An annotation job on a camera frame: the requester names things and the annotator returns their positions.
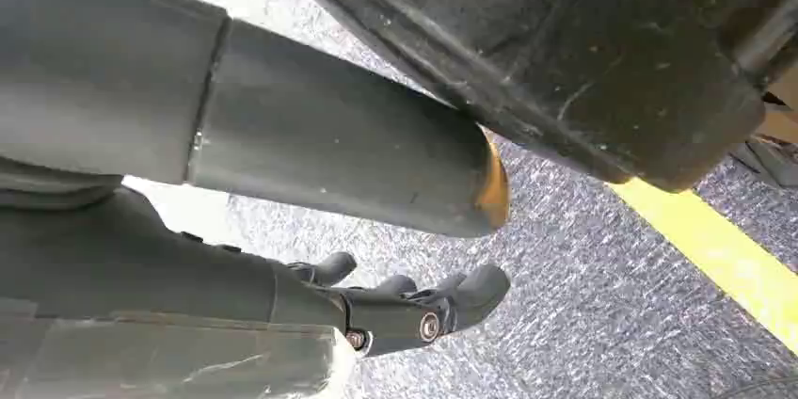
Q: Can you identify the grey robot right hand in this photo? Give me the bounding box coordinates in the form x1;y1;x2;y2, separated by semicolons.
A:
0;0;513;399

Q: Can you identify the black plastic tray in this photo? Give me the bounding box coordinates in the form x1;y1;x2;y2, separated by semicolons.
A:
267;0;798;193

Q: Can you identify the yellow tape strip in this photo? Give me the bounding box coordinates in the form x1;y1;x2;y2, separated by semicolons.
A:
607;178;798;357

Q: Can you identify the dark grey metal part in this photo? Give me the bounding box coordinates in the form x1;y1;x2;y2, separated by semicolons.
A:
727;136;798;190

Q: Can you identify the tan cardboard box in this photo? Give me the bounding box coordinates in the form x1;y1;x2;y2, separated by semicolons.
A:
755;64;798;146

